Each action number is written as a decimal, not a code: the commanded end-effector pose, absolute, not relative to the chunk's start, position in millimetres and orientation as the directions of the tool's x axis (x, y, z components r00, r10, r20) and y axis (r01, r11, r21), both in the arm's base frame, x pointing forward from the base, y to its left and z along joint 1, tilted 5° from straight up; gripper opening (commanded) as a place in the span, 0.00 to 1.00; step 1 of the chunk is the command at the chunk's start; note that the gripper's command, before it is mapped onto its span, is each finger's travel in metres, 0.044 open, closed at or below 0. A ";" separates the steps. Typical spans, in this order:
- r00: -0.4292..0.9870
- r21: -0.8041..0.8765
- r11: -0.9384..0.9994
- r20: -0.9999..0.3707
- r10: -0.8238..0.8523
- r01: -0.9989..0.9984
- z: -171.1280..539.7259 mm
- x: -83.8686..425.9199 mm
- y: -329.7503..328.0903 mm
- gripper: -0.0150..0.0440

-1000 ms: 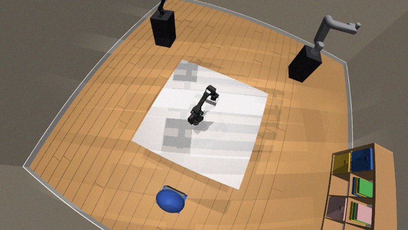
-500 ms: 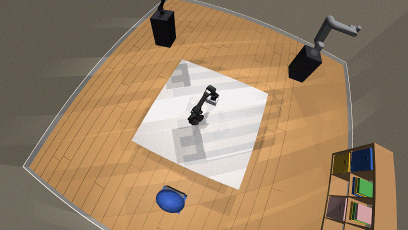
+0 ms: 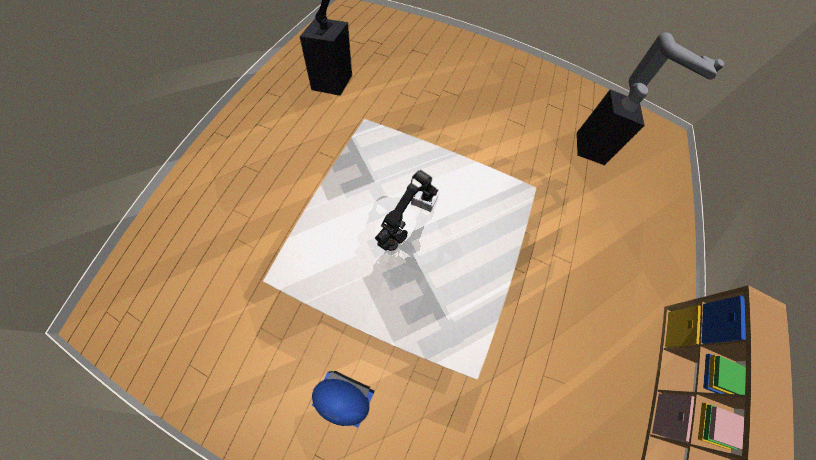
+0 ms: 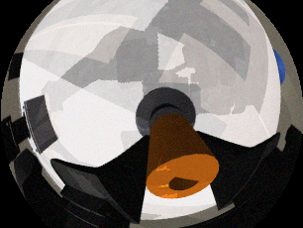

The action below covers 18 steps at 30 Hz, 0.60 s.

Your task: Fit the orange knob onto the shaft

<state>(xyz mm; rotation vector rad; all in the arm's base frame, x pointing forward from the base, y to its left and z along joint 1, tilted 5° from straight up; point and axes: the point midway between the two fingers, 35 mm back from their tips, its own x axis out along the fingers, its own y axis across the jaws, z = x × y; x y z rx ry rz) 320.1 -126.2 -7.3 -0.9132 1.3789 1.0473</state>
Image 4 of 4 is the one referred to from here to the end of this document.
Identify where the orange knob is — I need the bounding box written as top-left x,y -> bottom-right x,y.
145,113 -> 219,198

